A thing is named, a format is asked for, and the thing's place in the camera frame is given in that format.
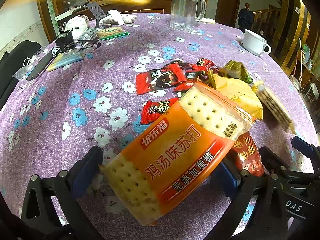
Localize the white glove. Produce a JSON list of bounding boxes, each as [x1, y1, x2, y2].
[[99, 10, 137, 27]]

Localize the clear plastic bag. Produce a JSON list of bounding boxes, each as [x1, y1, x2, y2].
[[12, 52, 40, 81]]

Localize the purple floral tablecloth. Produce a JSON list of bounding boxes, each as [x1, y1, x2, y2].
[[1, 14, 318, 239]]

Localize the red black candy pack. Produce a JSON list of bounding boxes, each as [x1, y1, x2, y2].
[[136, 62, 187, 95]]

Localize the glass water pitcher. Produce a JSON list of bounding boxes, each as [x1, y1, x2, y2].
[[170, 0, 206, 31]]

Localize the black office chair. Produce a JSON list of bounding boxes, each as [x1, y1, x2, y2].
[[0, 40, 41, 108]]

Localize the green triangular snack pack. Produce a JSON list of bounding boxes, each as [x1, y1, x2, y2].
[[219, 60, 253, 83]]

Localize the eyeglasses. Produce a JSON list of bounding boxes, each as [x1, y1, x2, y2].
[[64, 39, 101, 54]]

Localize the black camera device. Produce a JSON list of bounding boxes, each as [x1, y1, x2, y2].
[[52, 30, 75, 57]]

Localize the white ceramic mug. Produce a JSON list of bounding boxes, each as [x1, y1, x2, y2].
[[242, 29, 272, 56]]

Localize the small red candy pack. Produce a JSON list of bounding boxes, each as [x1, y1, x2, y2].
[[140, 98, 179, 125]]

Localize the colourful booklet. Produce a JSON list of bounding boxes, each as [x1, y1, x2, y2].
[[47, 51, 85, 72]]

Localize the green cracker packet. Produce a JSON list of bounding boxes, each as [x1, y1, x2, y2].
[[98, 27, 130, 40]]

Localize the plain yellow snack pack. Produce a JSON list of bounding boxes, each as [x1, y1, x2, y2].
[[208, 69, 263, 120]]

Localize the black tablet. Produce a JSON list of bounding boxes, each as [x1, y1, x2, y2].
[[26, 50, 54, 82]]

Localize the orange soda cracker pack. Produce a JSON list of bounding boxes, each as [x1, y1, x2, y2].
[[100, 82, 254, 226]]

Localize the yellow label cracker pack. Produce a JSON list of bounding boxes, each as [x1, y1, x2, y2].
[[252, 81, 296, 134]]

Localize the person in background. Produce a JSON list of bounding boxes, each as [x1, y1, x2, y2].
[[238, 3, 254, 33]]

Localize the dark red chocolate bar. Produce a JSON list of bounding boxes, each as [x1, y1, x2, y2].
[[184, 58, 220, 86]]

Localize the black phone stand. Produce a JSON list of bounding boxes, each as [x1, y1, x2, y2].
[[87, 2, 106, 28]]

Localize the dark red snack pack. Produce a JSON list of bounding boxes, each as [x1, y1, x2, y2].
[[227, 132, 265, 177]]

